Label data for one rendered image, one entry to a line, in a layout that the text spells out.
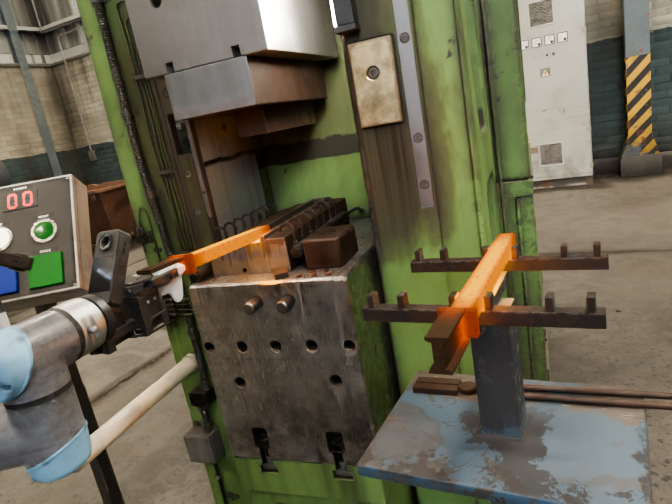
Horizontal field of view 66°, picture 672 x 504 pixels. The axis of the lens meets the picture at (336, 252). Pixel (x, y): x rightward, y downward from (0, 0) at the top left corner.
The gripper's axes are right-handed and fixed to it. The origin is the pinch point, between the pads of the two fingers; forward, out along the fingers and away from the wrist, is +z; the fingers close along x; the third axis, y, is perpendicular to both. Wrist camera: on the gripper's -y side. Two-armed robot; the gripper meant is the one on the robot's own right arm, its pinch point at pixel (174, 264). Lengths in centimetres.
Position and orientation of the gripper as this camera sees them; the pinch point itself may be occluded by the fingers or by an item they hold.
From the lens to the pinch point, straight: 93.0
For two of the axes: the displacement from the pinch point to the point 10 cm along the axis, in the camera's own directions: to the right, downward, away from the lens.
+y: 1.8, 9.6, 2.2
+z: 3.3, -2.7, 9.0
